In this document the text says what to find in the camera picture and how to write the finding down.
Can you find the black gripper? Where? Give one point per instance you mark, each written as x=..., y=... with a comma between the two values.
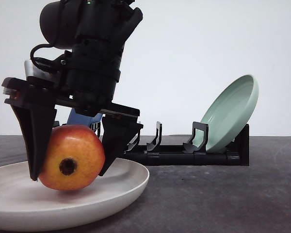
x=36, y=103

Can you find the red yellow pomegranate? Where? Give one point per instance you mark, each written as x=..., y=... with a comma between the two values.
x=73, y=158

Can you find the white plate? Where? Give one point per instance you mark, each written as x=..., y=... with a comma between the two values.
x=27, y=204

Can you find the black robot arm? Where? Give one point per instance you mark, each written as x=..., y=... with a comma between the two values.
x=96, y=32

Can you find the blue plate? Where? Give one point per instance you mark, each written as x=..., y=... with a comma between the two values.
x=81, y=119

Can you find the black plate rack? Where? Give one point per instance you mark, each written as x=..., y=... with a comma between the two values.
x=193, y=152

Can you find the green plate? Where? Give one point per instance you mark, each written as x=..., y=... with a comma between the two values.
x=230, y=112

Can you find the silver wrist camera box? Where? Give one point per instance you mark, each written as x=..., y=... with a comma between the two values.
x=30, y=70

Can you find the black camera cable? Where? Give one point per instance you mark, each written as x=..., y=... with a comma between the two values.
x=32, y=56

